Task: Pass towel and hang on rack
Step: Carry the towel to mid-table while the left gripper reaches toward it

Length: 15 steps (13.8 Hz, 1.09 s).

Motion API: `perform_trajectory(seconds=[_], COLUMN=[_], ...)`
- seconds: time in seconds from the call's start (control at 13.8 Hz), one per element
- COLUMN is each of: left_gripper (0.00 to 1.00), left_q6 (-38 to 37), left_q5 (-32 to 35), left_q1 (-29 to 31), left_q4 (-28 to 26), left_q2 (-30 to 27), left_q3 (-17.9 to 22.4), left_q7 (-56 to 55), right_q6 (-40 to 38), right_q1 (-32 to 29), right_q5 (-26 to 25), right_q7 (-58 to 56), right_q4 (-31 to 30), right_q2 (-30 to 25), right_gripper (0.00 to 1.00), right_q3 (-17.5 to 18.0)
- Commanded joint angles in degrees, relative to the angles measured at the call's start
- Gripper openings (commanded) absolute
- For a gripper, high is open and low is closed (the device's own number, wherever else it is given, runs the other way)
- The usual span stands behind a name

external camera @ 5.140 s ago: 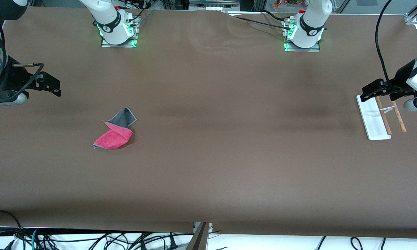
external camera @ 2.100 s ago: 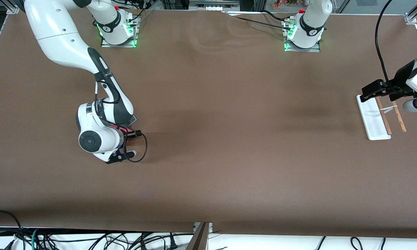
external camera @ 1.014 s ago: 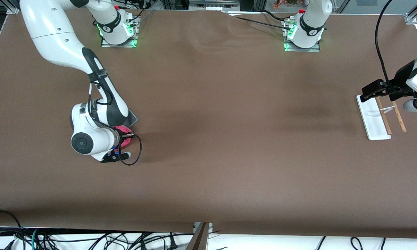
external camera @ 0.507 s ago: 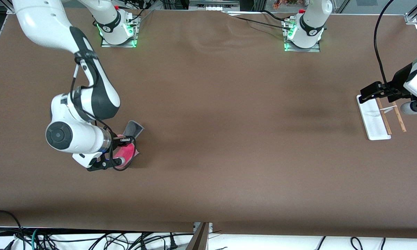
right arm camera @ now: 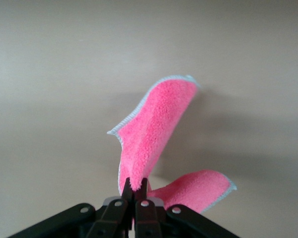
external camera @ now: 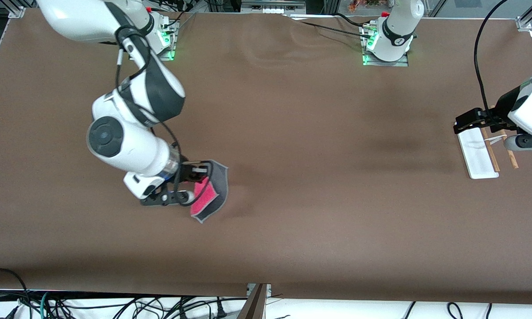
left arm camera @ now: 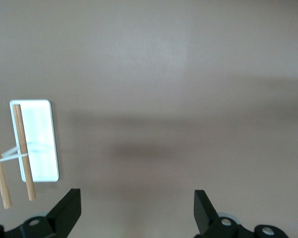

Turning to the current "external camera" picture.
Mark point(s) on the grey connector panel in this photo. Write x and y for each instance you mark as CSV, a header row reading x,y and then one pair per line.
x,y
272,6

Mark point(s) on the red and grey towel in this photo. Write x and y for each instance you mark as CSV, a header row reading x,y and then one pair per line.
x,y
219,190

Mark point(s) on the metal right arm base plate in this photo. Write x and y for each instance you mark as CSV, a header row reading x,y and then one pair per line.
x,y
172,48

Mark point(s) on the metal table bracket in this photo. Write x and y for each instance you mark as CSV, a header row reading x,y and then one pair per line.
x,y
266,290

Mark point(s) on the white rectangular tray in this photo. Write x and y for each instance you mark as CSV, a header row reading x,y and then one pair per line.
x,y
478,155

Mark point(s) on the brown diagonal beam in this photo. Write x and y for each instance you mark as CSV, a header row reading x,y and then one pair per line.
x,y
253,308

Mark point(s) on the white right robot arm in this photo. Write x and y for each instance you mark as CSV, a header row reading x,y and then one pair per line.
x,y
124,150

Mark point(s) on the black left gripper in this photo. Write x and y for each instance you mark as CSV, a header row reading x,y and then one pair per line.
x,y
504,103

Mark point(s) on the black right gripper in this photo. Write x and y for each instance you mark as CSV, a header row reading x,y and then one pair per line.
x,y
186,170

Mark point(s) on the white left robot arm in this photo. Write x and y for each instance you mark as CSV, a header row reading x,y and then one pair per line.
x,y
396,35

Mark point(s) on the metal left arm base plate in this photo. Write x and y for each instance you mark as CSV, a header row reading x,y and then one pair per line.
x,y
398,64

